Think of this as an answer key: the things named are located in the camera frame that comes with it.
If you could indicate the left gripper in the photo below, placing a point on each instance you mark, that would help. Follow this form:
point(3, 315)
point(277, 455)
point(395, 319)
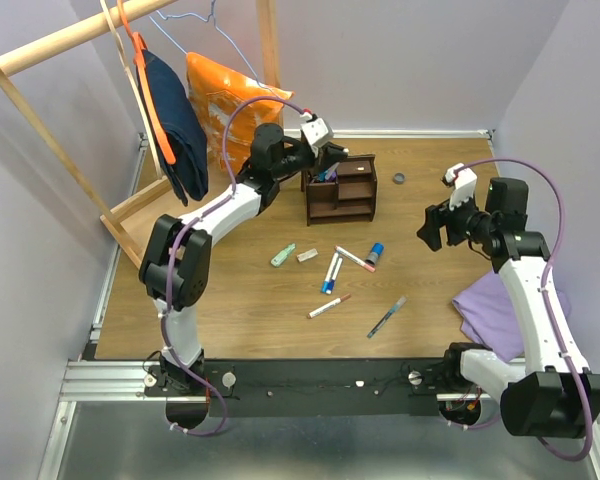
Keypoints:
point(325, 156)

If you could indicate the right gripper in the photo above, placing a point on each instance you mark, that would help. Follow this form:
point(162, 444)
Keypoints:
point(437, 216)

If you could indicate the purple black highlighter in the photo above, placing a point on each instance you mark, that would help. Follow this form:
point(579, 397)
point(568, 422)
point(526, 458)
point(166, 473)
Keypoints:
point(331, 176)

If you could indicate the clear blue pen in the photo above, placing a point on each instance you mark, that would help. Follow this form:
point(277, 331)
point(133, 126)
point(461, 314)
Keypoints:
point(396, 307)

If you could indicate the white brown marker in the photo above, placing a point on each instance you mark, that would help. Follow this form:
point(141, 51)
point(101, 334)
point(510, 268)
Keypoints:
point(328, 306)

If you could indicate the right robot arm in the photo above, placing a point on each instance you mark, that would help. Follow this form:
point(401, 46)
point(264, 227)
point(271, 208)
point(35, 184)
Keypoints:
point(555, 394)

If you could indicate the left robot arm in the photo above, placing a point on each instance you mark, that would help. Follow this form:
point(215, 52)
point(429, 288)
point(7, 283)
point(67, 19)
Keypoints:
point(176, 264)

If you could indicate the brown wooden desk organizer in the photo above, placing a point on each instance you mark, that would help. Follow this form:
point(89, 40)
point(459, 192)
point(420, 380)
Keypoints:
point(350, 197)

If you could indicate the grey round cap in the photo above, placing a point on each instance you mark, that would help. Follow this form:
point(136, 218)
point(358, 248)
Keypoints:
point(399, 178)

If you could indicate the blue grey glue stick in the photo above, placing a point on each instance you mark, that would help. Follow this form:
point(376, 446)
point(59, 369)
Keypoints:
point(374, 254)

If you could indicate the white pink marker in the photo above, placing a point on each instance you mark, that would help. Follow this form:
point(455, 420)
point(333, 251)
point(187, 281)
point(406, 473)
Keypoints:
point(346, 254)

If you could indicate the white eraser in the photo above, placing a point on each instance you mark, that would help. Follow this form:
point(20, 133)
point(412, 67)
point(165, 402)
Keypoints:
point(302, 257)

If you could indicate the white blue marker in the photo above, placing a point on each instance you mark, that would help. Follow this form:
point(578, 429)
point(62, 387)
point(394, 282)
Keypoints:
point(329, 273)

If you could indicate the green correction tape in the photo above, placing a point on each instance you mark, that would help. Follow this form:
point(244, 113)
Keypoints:
point(279, 259)

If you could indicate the purple cloth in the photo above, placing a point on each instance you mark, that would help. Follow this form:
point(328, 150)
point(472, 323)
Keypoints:
point(488, 317)

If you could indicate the white dark-blue marker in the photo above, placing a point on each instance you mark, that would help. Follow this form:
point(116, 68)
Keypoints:
point(335, 273)

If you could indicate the orange patterned garment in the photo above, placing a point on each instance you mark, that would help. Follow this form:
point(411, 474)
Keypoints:
point(215, 91)

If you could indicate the navy blue garment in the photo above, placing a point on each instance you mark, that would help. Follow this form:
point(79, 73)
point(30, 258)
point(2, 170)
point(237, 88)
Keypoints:
point(188, 176)

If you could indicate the beige hanger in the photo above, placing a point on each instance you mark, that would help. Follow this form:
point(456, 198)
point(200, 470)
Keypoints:
point(133, 84)

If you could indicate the wooden clothes rack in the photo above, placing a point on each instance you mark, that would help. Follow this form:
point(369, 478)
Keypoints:
point(49, 46)

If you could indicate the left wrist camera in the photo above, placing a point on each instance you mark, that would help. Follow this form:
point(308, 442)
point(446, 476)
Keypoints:
point(315, 130)

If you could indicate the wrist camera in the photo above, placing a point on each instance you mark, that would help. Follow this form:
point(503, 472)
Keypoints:
point(315, 130)
point(462, 180)

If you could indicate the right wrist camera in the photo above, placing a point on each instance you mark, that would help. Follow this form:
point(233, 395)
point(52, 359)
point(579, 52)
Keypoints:
point(462, 180)

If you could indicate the blue wire hanger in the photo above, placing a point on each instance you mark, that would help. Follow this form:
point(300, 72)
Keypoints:
point(199, 31)

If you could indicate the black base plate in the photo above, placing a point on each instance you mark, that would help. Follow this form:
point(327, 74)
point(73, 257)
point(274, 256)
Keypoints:
point(240, 388)

